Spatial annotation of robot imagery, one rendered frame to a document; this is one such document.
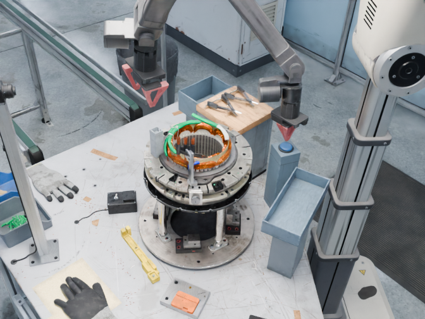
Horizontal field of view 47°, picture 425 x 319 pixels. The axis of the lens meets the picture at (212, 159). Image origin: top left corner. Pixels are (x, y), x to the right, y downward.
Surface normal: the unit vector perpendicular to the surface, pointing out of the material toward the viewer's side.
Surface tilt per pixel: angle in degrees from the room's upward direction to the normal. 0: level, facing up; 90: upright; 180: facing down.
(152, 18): 114
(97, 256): 0
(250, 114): 0
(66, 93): 0
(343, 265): 90
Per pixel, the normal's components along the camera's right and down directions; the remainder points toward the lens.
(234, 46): -0.76, 0.40
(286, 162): 0.36, 0.62
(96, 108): 0.04, -0.76
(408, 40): 0.05, 0.87
